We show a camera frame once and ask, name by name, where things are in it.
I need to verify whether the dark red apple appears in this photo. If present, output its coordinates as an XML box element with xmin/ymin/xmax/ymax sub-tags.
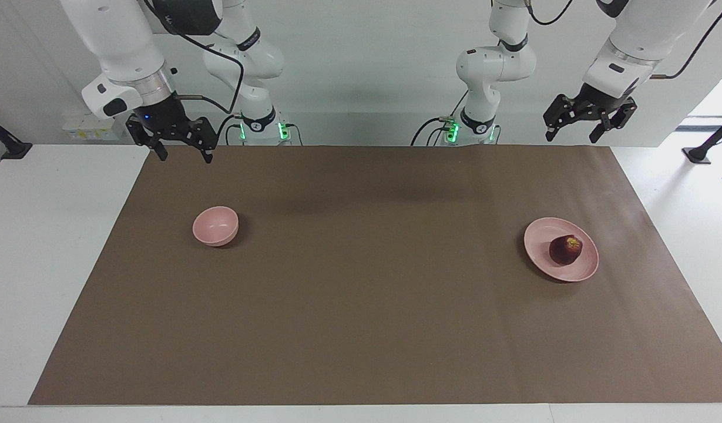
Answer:
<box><xmin>549</xmin><ymin>234</ymin><xmax>583</xmax><ymax>266</ymax></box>

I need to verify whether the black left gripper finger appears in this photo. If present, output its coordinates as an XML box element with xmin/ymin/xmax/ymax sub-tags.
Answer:
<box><xmin>543</xmin><ymin>94</ymin><xmax>577</xmax><ymax>142</ymax></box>
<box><xmin>589</xmin><ymin>100</ymin><xmax>637</xmax><ymax>143</ymax></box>

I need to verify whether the pink plate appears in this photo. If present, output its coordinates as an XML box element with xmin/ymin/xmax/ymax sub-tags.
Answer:
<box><xmin>523</xmin><ymin>217</ymin><xmax>600</xmax><ymax>283</ymax></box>

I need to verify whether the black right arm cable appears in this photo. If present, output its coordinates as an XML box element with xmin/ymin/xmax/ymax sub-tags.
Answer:
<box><xmin>142</xmin><ymin>0</ymin><xmax>245</xmax><ymax>115</ymax></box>

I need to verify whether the pink bowl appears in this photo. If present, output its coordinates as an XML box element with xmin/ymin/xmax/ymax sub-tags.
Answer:
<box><xmin>192</xmin><ymin>206</ymin><xmax>240</xmax><ymax>247</ymax></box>

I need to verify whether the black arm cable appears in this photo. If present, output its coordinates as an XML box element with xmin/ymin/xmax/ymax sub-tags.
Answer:
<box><xmin>528</xmin><ymin>0</ymin><xmax>722</xmax><ymax>80</ymax></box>
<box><xmin>142</xmin><ymin>0</ymin><xmax>245</xmax><ymax>115</ymax></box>

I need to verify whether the black stand foot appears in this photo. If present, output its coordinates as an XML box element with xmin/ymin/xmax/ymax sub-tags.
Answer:
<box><xmin>682</xmin><ymin>115</ymin><xmax>722</xmax><ymax>165</ymax></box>
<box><xmin>0</xmin><ymin>112</ymin><xmax>33</xmax><ymax>160</ymax></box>

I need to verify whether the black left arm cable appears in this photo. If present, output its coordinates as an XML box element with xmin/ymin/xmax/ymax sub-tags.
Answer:
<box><xmin>528</xmin><ymin>0</ymin><xmax>722</xmax><ymax>80</ymax></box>

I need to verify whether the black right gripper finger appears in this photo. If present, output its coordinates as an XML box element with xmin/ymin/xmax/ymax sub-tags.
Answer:
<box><xmin>187</xmin><ymin>117</ymin><xmax>214</xmax><ymax>164</ymax></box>
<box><xmin>126</xmin><ymin>115</ymin><xmax>169</xmax><ymax>162</ymax></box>

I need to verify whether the brown paper mat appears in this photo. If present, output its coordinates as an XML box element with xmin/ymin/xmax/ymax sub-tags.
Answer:
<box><xmin>29</xmin><ymin>144</ymin><xmax>722</xmax><ymax>406</ymax></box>

